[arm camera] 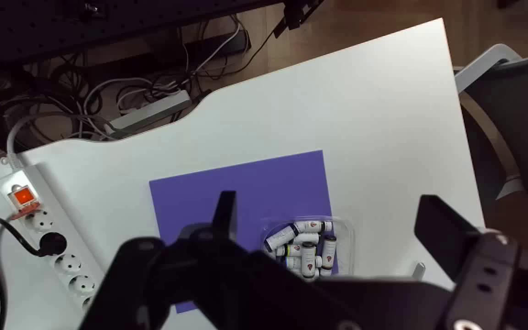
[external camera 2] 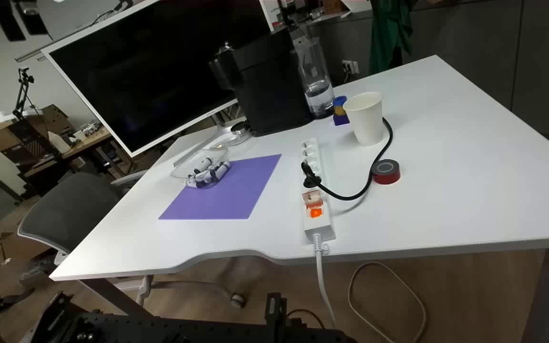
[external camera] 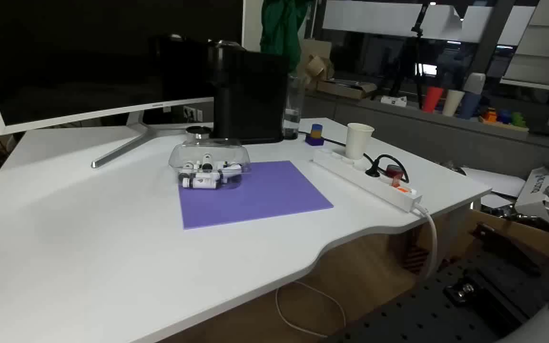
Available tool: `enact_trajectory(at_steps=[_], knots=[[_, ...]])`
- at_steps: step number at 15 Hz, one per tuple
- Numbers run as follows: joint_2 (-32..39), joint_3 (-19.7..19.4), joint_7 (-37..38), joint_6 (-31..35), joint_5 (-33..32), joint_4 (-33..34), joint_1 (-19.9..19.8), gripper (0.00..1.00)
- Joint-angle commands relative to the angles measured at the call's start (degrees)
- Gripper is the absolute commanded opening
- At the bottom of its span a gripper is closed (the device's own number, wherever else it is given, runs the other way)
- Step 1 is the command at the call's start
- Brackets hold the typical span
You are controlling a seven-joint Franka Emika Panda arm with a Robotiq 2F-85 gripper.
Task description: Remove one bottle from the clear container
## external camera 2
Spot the green hanging cloth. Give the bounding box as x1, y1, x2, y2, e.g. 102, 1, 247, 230
367, 0, 417, 76

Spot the clear plastic water bottle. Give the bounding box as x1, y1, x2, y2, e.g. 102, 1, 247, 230
287, 24, 337, 119

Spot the small blue and yellow item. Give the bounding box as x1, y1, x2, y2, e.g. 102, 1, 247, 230
331, 93, 352, 127

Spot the white paper cup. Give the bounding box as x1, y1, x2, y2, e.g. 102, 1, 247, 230
344, 89, 386, 146

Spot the black plug with cable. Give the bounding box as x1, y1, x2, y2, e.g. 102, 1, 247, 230
298, 116, 396, 201

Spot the white power strip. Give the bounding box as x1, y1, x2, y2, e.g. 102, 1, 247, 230
297, 137, 338, 243

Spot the black camera tripod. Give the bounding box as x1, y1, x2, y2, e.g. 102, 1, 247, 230
11, 64, 41, 119

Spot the black metal rig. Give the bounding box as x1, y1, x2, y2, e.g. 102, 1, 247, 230
28, 289, 358, 343

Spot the white power strip cable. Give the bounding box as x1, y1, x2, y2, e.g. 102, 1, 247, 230
312, 238, 428, 343

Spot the cluttered wooden desk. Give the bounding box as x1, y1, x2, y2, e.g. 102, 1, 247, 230
0, 102, 136, 196

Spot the red tape roll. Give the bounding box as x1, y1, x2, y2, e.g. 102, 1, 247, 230
369, 158, 403, 186

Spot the grey office chair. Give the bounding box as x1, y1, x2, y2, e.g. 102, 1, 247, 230
14, 169, 155, 306

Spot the black coffee machine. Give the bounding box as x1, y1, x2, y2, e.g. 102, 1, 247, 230
207, 26, 317, 137

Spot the purple mat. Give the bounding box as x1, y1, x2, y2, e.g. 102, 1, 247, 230
157, 152, 283, 222

